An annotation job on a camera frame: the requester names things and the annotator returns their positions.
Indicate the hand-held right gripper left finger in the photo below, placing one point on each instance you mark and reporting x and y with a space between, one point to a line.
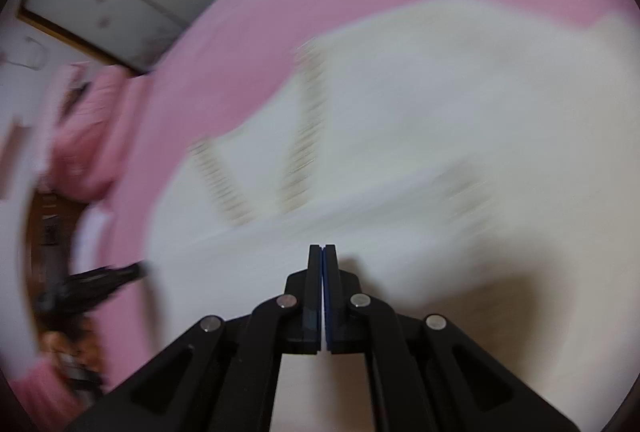
314 292

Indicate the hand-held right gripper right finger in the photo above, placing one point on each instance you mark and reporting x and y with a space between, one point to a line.
329 292

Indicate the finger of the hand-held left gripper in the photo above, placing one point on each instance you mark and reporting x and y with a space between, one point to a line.
100 281

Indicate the white fluffy sweater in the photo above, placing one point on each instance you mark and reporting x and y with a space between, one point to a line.
400 137

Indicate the pink cloth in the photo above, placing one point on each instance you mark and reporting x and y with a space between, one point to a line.
42 392

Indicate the pink pillow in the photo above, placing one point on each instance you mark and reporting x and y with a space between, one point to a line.
95 137

